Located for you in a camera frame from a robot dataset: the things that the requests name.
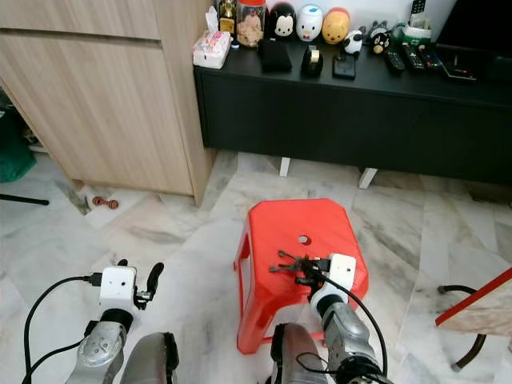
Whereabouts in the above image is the red plastic stool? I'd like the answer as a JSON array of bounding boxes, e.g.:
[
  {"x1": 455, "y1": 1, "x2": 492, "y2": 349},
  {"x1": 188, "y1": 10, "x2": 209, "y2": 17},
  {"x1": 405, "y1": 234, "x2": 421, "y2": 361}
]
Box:
[{"x1": 234, "y1": 198, "x2": 370, "y2": 355}]

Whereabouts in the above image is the small red dumbbell toy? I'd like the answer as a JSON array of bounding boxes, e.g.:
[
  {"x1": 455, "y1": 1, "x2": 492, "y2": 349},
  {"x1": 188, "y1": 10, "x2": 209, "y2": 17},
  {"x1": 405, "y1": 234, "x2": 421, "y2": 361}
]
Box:
[{"x1": 91, "y1": 195, "x2": 120, "y2": 210}]

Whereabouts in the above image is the thin black rod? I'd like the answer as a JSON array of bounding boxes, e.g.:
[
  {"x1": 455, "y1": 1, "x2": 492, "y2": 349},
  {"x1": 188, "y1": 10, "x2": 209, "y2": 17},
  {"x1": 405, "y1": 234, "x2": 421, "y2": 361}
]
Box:
[{"x1": 0, "y1": 194, "x2": 51, "y2": 206}]

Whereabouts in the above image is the black TV console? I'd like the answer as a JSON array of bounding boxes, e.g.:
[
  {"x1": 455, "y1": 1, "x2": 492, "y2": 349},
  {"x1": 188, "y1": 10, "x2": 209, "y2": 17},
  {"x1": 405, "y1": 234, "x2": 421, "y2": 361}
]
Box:
[{"x1": 194, "y1": 37, "x2": 512, "y2": 187}]

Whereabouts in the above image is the green bag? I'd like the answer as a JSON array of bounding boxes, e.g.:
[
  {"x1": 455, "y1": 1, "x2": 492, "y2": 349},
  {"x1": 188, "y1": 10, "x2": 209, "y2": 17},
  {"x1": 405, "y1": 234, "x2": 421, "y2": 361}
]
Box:
[{"x1": 0, "y1": 110, "x2": 38, "y2": 184}]

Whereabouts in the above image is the light wooden cabinet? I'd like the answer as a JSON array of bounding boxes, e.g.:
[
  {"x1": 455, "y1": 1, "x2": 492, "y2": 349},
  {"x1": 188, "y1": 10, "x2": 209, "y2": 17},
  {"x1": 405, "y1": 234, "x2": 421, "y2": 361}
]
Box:
[{"x1": 0, "y1": 0, "x2": 214, "y2": 206}]

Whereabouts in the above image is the curved black chair leg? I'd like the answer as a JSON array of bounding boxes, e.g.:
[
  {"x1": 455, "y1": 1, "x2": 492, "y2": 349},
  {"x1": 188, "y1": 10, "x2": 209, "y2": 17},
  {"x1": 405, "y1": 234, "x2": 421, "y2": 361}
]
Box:
[{"x1": 437, "y1": 283, "x2": 490, "y2": 372}]

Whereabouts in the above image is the small black box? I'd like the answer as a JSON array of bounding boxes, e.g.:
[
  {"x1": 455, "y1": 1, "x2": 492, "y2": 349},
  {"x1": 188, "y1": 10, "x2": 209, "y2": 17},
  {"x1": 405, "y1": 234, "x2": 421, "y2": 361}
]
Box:
[{"x1": 332, "y1": 53, "x2": 358, "y2": 81}]

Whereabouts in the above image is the black tape dispenser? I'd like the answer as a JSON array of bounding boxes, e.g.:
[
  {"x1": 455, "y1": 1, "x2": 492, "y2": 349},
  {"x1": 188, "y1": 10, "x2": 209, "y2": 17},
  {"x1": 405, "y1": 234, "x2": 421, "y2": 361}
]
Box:
[{"x1": 300, "y1": 45, "x2": 326, "y2": 78}]

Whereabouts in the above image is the black wallet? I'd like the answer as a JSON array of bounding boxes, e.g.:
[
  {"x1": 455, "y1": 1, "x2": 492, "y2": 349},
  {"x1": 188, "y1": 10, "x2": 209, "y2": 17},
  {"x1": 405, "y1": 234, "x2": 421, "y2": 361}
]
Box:
[{"x1": 257, "y1": 38, "x2": 294, "y2": 74}]

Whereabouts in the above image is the black remote control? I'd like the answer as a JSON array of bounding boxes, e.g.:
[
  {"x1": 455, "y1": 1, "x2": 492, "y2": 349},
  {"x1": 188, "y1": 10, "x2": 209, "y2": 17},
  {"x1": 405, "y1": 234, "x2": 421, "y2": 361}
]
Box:
[
  {"x1": 401, "y1": 44, "x2": 427, "y2": 72},
  {"x1": 383, "y1": 49, "x2": 407, "y2": 75},
  {"x1": 420, "y1": 46, "x2": 446, "y2": 70}
]

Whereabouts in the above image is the small panda figure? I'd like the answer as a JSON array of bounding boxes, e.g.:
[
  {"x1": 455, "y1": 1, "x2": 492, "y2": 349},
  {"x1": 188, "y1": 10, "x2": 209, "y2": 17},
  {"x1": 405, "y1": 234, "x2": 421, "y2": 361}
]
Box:
[{"x1": 342, "y1": 27, "x2": 366, "y2": 55}]

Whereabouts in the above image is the pink tissue box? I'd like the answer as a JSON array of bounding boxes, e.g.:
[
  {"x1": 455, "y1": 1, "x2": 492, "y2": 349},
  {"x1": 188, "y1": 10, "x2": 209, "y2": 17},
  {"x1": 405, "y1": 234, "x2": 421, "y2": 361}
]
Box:
[{"x1": 192, "y1": 29, "x2": 232, "y2": 70}]

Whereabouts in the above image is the small black bear figure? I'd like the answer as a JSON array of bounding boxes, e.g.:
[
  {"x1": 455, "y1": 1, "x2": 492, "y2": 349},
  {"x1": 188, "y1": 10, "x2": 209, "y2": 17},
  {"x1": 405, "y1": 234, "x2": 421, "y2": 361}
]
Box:
[{"x1": 368, "y1": 20, "x2": 392, "y2": 55}]

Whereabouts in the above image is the yellow bear plush toy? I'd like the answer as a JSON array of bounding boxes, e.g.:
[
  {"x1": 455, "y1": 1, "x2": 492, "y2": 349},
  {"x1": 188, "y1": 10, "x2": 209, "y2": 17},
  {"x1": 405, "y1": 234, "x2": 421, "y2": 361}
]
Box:
[{"x1": 322, "y1": 7, "x2": 352, "y2": 46}]

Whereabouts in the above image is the white plush toy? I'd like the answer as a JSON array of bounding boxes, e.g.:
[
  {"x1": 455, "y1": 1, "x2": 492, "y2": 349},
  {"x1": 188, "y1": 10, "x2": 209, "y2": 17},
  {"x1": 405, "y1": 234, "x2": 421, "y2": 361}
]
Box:
[{"x1": 295, "y1": 4, "x2": 325, "y2": 43}]

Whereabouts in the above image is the black mouse plush toy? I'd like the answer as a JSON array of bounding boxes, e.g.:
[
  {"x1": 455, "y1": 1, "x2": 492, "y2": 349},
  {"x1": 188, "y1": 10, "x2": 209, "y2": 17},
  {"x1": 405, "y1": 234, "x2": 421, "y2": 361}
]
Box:
[{"x1": 267, "y1": 2, "x2": 298, "y2": 40}]

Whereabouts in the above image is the clear jar with red lid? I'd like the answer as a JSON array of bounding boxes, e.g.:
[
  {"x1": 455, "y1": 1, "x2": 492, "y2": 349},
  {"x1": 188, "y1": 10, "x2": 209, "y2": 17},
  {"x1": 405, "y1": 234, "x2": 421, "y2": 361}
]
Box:
[{"x1": 236, "y1": 0, "x2": 268, "y2": 48}]

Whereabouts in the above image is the flat black device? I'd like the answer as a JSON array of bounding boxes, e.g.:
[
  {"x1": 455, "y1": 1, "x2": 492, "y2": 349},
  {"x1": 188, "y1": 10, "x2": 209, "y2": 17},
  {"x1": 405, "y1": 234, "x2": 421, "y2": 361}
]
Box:
[{"x1": 438, "y1": 48, "x2": 482, "y2": 82}]

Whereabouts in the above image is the green white remote holder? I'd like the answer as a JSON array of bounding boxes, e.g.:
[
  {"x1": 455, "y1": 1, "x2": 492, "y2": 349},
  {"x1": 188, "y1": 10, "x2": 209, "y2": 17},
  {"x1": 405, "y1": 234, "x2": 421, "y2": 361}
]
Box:
[{"x1": 402, "y1": 0, "x2": 434, "y2": 46}]

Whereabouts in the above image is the gold ornament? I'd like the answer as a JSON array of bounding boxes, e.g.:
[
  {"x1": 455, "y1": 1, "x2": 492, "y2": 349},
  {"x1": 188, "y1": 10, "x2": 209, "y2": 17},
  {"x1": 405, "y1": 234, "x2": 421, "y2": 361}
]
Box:
[{"x1": 218, "y1": 0, "x2": 239, "y2": 35}]

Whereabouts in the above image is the black television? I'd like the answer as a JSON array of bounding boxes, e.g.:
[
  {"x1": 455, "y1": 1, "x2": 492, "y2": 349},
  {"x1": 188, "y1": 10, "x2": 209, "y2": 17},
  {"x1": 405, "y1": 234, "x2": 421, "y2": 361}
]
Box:
[{"x1": 435, "y1": 0, "x2": 512, "y2": 57}]

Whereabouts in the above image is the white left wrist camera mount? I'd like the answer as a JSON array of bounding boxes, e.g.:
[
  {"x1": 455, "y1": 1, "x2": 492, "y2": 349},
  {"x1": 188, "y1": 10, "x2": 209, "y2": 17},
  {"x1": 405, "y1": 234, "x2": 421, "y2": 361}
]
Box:
[{"x1": 99, "y1": 266, "x2": 138, "y2": 312}]

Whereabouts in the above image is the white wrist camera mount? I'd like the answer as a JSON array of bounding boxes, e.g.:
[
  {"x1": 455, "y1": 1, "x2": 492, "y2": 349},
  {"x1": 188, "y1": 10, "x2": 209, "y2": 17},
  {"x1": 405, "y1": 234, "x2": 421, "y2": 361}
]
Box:
[
  {"x1": 99, "y1": 266, "x2": 138, "y2": 312},
  {"x1": 314, "y1": 253, "x2": 358, "y2": 300}
]

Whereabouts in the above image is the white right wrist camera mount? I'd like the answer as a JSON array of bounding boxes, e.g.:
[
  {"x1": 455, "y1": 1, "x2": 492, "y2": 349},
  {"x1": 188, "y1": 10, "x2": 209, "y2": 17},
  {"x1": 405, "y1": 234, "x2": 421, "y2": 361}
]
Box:
[{"x1": 314, "y1": 253, "x2": 358, "y2": 300}]

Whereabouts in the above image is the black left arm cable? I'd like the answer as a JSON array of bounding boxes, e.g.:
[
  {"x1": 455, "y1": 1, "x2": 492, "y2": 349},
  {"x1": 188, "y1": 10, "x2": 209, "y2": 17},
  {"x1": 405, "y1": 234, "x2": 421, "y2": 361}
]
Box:
[{"x1": 21, "y1": 273, "x2": 103, "y2": 384}]

